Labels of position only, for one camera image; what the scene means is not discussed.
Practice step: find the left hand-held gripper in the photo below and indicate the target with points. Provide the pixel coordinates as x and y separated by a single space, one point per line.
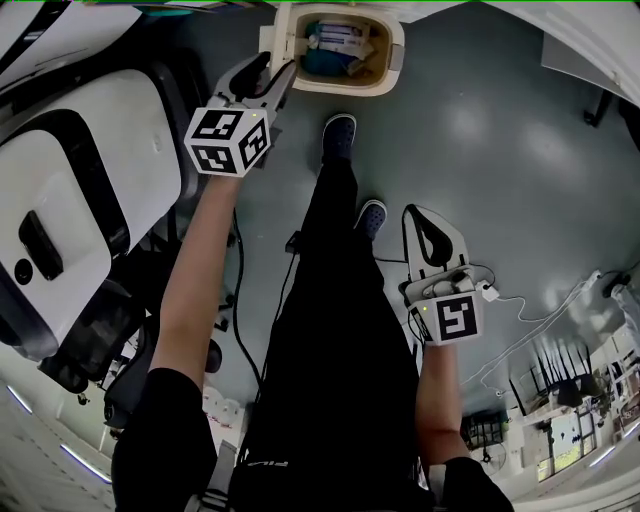
225 140

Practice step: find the clear plastic bag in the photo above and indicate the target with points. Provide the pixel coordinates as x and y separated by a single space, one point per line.
627 302

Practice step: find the person's left dark shoe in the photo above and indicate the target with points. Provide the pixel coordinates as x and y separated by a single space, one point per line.
340 135

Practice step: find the person's dark shoe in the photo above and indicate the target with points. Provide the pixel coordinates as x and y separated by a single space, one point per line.
372 220
340 135

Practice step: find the person's right forearm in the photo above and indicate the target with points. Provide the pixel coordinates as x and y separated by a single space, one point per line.
440 395

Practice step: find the person's black shirt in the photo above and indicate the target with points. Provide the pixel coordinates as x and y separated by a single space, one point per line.
165 440

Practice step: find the person's left forearm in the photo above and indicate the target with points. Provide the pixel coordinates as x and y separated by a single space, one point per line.
200 270

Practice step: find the beige trash bin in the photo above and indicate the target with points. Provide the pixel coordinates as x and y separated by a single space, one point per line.
345 84

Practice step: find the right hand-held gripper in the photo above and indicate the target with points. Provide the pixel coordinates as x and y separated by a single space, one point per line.
450 315

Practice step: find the white power strip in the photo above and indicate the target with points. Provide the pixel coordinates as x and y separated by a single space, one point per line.
594 278

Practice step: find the white power adapter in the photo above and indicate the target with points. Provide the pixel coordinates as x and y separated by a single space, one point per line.
487 291

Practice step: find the person's black trousers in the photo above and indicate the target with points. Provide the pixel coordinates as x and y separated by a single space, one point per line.
335 310

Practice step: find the white box with blue label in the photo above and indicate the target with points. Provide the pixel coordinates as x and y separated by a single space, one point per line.
342 37

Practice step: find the teal bag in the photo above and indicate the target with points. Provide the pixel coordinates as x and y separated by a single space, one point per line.
322 62

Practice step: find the person's right dark shoe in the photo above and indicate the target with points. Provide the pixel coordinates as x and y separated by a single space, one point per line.
372 220

